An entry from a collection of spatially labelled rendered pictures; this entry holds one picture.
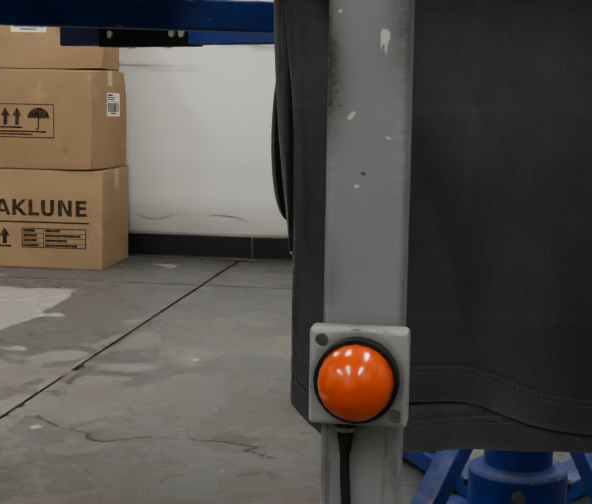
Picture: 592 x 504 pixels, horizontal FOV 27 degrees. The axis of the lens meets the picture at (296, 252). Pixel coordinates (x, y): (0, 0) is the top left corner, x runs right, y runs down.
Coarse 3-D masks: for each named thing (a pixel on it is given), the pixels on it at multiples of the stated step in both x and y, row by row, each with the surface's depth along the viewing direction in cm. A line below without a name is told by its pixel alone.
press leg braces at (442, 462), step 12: (444, 456) 209; (456, 456) 208; (468, 456) 211; (576, 456) 208; (588, 456) 206; (432, 468) 208; (444, 468) 207; (456, 468) 208; (588, 468) 205; (432, 480) 207; (444, 480) 206; (456, 480) 209; (588, 480) 205; (420, 492) 206; (432, 492) 205; (444, 492) 206; (588, 492) 205
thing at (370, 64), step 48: (336, 0) 61; (384, 0) 61; (336, 48) 62; (384, 48) 61; (336, 96) 62; (384, 96) 62; (336, 144) 62; (384, 144) 62; (336, 192) 63; (384, 192) 62; (336, 240) 63; (384, 240) 63; (336, 288) 63; (384, 288) 63; (336, 336) 62; (384, 336) 62; (336, 432) 64; (384, 432) 64; (336, 480) 65; (384, 480) 64
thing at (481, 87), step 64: (320, 0) 90; (448, 0) 88; (512, 0) 87; (576, 0) 87; (320, 64) 90; (448, 64) 89; (512, 64) 88; (576, 64) 88; (320, 128) 91; (448, 128) 90; (512, 128) 89; (576, 128) 89; (320, 192) 92; (448, 192) 91; (512, 192) 90; (576, 192) 89; (320, 256) 93; (448, 256) 92; (512, 256) 90; (576, 256) 90; (320, 320) 93; (448, 320) 92; (512, 320) 91; (576, 320) 91; (448, 384) 93; (512, 384) 91; (576, 384) 91; (448, 448) 94; (512, 448) 92; (576, 448) 92
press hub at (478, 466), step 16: (480, 464) 229; (496, 464) 225; (512, 464) 223; (528, 464) 223; (544, 464) 224; (560, 464) 230; (464, 480) 230; (480, 480) 225; (496, 480) 222; (512, 480) 221; (528, 480) 221; (544, 480) 222; (560, 480) 223; (480, 496) 225; (496, 496) 222; (512, 496) 221; (528, 496) 221; (544, 496) 222; (560, 496) 224
